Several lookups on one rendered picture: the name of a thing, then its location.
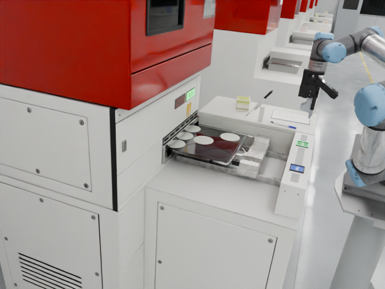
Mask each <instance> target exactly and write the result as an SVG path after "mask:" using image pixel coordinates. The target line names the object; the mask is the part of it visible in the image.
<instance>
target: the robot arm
mask: <svg viewBox="0 0 385 289"><path fill-rule="evenodd" d="M358 52H363V53H364V54H365V55H367V56H368V57H369V58H371V59H372V60H374V61H375V62H376V63H377V64H379V65H380V66H381V67H383V68H384V69H385V39H384V36H383V32H382V30H381V29H380V27H378V26H372V27H370V28H365V29H363V30H361V31H358V32H355V33H352V34H349V35H347V36H344V37H341V38H338V39H336V40H334V34H333V33H327V32H317V33H316V34H315V37H314V40H313V45H312V50H311V55H310V59H309V64H308V69H304V71H303V76H302V81H301V84H300V89H299V93H298V96H299V97H302V98H306V99H307V101H306V102H303V103H301V105H300V109H301V110H303V111H305V112H307V113H309V116H308V118H310V117H311V116H312V115H313V110H314V107H315V103H316V99H317V98H318V95H319V90H320V88H321V89H322V90H323V91H325V92H326V93H327V94H328V96H329V97H331V98H332V99H336V98H337V97H338V95H339V93H338V91H337V90H335V89H333V88H332V87H331V86H330V85H329V84H328V83H327V82H326V81H325V80H323V79H322V78H321V77H320V76H323V75H325V71H326V69H327V65H328V63H333V64H336V63H339V62H341V61H342V60H343V59H344V58H345V57H347V56H349V55H352V54H355V53H358ZM313 75H314V77H313ZM311 102H312V103H311ZM353 105H354V106H355V109H354V110H355V114H356V117H357V118H358V120H359V122H360V123H361V124H362V125H364V126H363V131H362V137H361V140H360V146H359V149H358V150H357V151H356V152H355V153H354V155H353V158H350V159H348V160H346V162H345V165H346V168H347V170H348V173H349V175H350V177H351V179H352V181H353V182H354V184H355V185H356V186H357V187H362V186H367V185H370V184H373V183H376V182H379V183H381V184H382V185H384V186H385V80H383V81H380V82H377V83H372V84H369V85H367V86H366V87H363V88H361V89H359V90H358V91H357V93H356V95H355V97H354V101H353Z"/></svg>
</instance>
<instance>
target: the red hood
mask: <svg viewBox="0 0 385 289"><path fill-rule="evenodd" d="M216 4H217V0H0V83H4V84H8V85H13V86H17V87H22V88H27V89H32V90H36V91H41V92H46V93H51V94H55V95H60V96H65V97H70V98H74V99H79V100H84V101H89V102H92V103H97V104H102V105H106V106H111V107H116V108H119V109H123V110H128V111H129V110H131V109H133V108H135V107H137V106H139V105H140V104H142V103H144V102H145V101H147V100H150V99H151V98H153V97H155V96H156V95H158V94H160V93H162V92H164V91H165V90H167V89H169V88H171V87H173V86H174V85H176V84H178V83H180V82H181V81H183V80H185V79H187V78H189V77H190V76H192V75H194V74H196V73H198V72H200V71H201V70H203V69H205V68H207V67H209V66H210V64H211V53H212V47H213V44H212V43H213V34H214V22H215V11H216Z"/></svg>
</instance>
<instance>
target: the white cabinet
mask: <svg viewBox="0 0 385 289"><path fill-rule="evenodd" d="M295 235H296V230H293V229H289V228H286V227H283V226H279V225H276V224H272V223H269V222H265V221H261V220H258V219H255V218H251V217H248V216H244V215H241V214H237V213H233V212H230V211H227V210H223V209H220V208H216V207H213V206H209V205H205V204H201V203H199V202H195V201H192V200H188V199H185V198H182V197H178V196H174V195H171V194H167V193H163V192H160V191H157V190H154V189H150V188H145V223H144V289H282V286H283V283H284V279H285V275H286V271H287V267H288V263H289V259H290V255H291V252H292V248H293V243H294V238H295Z"/></svg>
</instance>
